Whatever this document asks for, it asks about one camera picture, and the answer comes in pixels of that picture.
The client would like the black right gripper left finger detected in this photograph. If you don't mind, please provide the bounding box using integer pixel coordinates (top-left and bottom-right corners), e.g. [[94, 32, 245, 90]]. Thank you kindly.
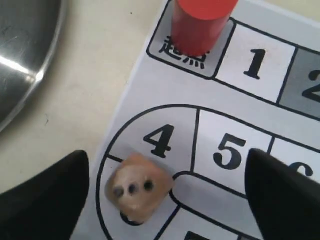
[[0, 150, 90, 240]]

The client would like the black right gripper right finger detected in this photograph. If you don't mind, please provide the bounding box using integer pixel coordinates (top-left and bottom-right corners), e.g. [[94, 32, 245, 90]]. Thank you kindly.
[[244, 148, 320, 240]]

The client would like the beige wooden die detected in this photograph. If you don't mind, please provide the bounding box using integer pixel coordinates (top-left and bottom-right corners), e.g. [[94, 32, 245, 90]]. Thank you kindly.
[[105, 153, 174, 224]]

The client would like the red cylinder game piece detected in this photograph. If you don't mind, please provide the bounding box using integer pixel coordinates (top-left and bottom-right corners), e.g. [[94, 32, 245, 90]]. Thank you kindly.
[[171, 0, 238, 57]]

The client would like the printed paper game board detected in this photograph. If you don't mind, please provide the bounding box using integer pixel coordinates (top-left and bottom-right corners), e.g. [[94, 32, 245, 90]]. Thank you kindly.
[[72, 0, 320, 240]]

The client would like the round stainless steel plate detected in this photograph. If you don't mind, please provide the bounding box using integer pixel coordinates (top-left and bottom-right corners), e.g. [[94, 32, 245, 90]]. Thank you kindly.
[[0, 0, 68, 130]]

